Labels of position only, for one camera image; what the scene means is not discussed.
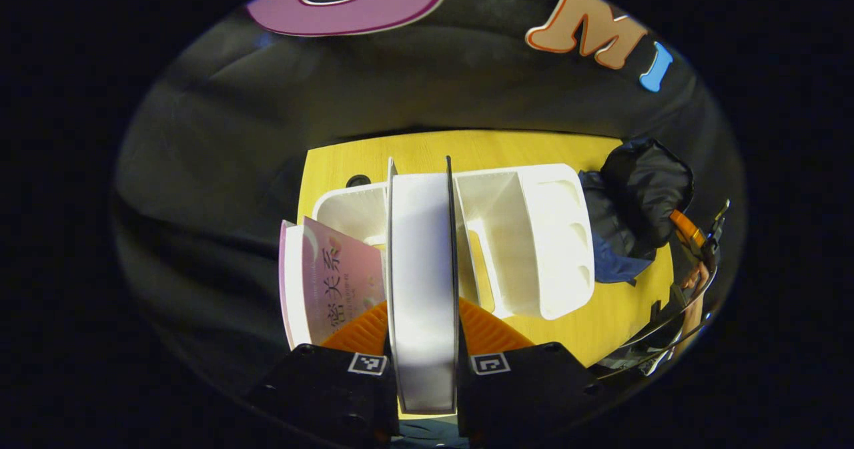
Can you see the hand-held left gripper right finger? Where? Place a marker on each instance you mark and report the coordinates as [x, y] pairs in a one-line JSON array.
[[527, 389]]

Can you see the black backdrop cloth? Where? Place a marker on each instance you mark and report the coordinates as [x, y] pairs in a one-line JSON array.
[[220, 169]]

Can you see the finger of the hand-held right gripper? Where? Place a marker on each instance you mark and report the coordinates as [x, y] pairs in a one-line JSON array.
[[687, 229]]

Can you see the white bookshelf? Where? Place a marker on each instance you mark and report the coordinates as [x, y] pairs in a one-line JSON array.
[[534, 235]]

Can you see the pink book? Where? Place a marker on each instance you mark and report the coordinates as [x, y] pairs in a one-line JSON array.
[[340, 282]]

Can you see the blue schoolbag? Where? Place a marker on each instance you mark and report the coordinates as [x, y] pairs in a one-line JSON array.
[[640, 189]]

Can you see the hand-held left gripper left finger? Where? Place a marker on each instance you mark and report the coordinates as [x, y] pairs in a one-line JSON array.
[[320, 389]]

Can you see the black table grommet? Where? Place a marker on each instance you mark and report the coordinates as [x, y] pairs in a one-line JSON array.
[[358, 181]]

